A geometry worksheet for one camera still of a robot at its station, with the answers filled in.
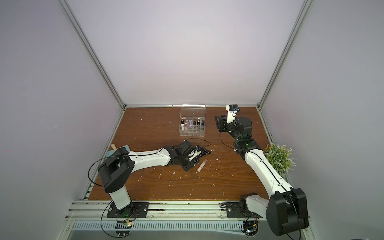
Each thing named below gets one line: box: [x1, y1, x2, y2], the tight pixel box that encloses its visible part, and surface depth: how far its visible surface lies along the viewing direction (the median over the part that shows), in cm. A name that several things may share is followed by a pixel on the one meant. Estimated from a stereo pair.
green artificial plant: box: [264, 142, 297, 179], surface depth 75 cm
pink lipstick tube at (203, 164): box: [197, 158, 208, 173], surface depth 89 cm
